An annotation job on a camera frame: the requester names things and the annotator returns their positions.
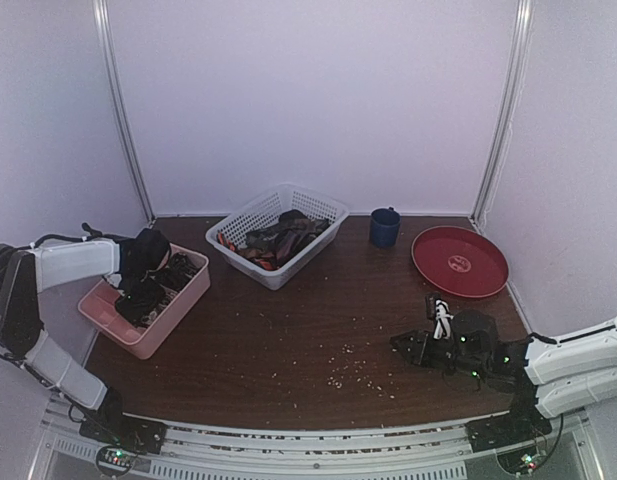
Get pink compartment organizer box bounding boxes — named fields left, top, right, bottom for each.
left=78, top=244, right=211, bottom=360

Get rolled dark tie in organizer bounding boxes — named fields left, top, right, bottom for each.
left=155, top=253, right=199, bottom=291

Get aluminium front rail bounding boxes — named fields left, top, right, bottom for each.
left=27, top=396, right=606, bottom=479

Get right frame post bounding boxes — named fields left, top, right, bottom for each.
left=471, top=0, right=534, bottom=231

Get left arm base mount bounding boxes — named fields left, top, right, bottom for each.
left=79, top=415, right=167, bottom=454

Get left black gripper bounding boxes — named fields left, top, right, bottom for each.
left=115, top=268, right=167, bottom=327

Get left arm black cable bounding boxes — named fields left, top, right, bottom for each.
left=27, top=222, right=129, bottom=251

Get left frame post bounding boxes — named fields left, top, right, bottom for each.
left=92, top=0, right=156, bottom=224

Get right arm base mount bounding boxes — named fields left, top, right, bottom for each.
left=465, top=413, right=552, bottom=453

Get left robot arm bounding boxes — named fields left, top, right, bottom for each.
left=0, top=228, right=172, bottom=444

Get dark blue mug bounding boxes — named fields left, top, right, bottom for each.
left=369, top=207, right=401, bottom=248

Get red round plate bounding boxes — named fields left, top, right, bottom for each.
left=411, top=226, right=509, bottom=299

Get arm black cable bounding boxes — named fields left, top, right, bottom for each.
left=535, top=414, right=567, bottom=466
left=27, top=222, right=129, bottom=251

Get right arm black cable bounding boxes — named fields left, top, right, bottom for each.
left=535, top=414, right=567, bottom=466

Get white perforated plastic basket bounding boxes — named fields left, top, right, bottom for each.
left=206, top=184, right=349, bottom=291

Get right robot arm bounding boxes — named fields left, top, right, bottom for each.
left=390, top=304, right=617, bottom=442

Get frame post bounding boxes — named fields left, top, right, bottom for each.
left=471, top=0, right=534, bottom=231
left=92, top=0, right=156, bottom=224

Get dark ties in basket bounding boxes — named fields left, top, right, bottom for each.
left=217, top=209, right=331, bottom=271

